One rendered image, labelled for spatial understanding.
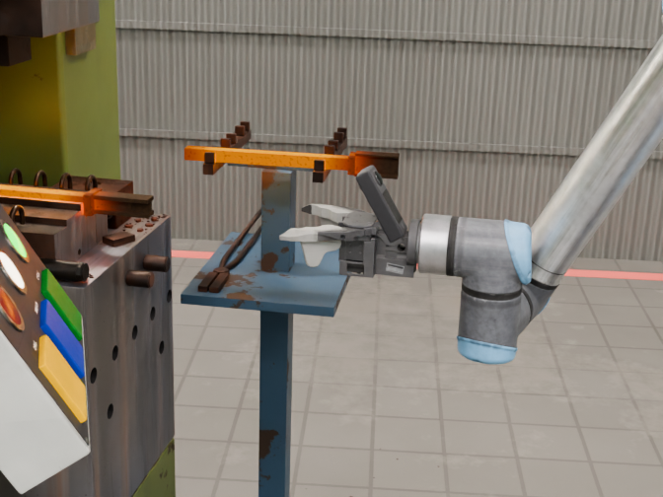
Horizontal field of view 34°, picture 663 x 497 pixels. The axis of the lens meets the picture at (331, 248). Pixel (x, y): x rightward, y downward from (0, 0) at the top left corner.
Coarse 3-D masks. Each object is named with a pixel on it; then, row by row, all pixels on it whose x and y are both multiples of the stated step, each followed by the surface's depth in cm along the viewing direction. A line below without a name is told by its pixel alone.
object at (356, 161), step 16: (192, 160) 204; (224, 160) 203; (240, 160) 203; (256, 160) 203; (272, 160) 202; (288, 160) 202; (304, 160) 201; (336, 160) 200; (352, 160) 199; (368, 160) 200; (384, 160) 200; (384, 176) 200
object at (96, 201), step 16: (0, 192) 171; (16, 192) 171; (32, 192) 170; (48, 192) 170; (64, 192) 171; (80, 192) 171; (96, 192) 169; (112, 192) 170; (96, 208) 170; (112, 208) 169; (128, 208) 169; (144, 208) 168
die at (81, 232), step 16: (32, 208) 168; (48, 208) 168; (64, 208) 168; (80, 208) 168; (16, 224) 164; (32, 224) 164; (48, 224) 164; (64, 224) 164; (80, 224) 168; (96, 224) 174; (32, 240) 160; (48, 240) 160; (64, 240) 163; (80, 240) 169; (96, 240) 175; (48, 256) 161; (64, 256) 164; (80, 256) 170
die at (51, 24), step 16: (0, 0) 149; (16, 0) 149; (32, 0) 149; (48, 0) 151; (64, 0) 155; (80, 0) 161; (96, 0) 166; (0, 16) 150; (16, 16) 150; (32, 16) 149; (48, 16) 151; (64, 16) 156; (80, 16) 161; (96, 16) 167; (0, 32) 151; (16, 32) 150; (32, 32) 150; (48, 32) 151
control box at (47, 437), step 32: (0, 224) 121; (32, 256) 127; (32, 288) 118; (0, 320) 100; (32, 320) 110; (0, 352) 98; (32, 352) 104; (0, 384) 99; (32, 384) 100; (0, 416) 100; (32, 416) 101; (64, 416) 102; (0, 448) 101; (32, 448) 102; (64, 448) 103; (32, 480) 103
